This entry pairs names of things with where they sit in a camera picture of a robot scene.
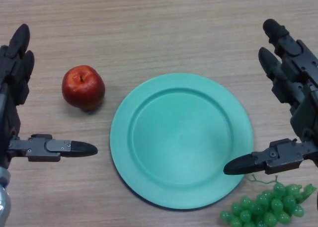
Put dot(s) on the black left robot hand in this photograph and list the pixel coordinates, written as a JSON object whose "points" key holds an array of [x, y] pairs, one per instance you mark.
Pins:
{"points": [[16, 73]]}

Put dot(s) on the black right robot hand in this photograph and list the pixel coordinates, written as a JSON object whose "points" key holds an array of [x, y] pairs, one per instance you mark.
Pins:
{"points": [[304, 117]]}

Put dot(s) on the red apple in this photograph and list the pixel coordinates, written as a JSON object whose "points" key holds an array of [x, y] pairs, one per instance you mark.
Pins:
{"points": [[83, 88]]}

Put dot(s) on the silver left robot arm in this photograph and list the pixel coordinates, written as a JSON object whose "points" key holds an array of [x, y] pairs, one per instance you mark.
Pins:
{"points": [[3, 204]]}

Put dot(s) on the green round plate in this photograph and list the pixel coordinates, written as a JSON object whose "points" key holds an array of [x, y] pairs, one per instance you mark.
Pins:
{"points": [[181, 142]]}

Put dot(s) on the green grape bunch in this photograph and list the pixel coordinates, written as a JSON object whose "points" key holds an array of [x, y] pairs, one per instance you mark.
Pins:
{"points": [[268, 207]]}

